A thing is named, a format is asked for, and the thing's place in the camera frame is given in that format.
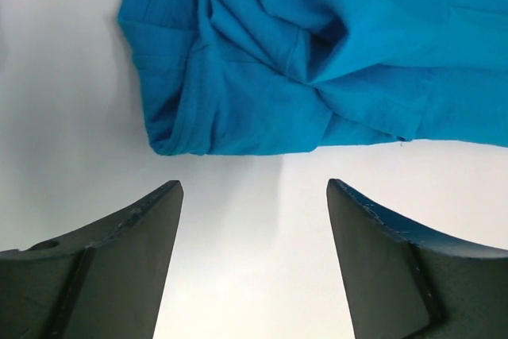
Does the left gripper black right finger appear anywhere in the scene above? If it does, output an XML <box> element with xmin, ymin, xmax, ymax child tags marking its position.
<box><xmin>327</xmin><ymin>179</ymin><xmax>507</xmax><ymax>339</ymax></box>

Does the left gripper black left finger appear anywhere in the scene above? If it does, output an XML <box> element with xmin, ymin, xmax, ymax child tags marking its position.
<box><xmin>1</xmin><ymin>181</ymin><xmax>183</xmax><ymax>339</ymax></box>

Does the blue t shirt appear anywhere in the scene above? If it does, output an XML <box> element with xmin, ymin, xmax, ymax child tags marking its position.
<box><xmin>118</xmin><ymin>0</ymin><xmax>507</xmax><ymax>156</ymax></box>

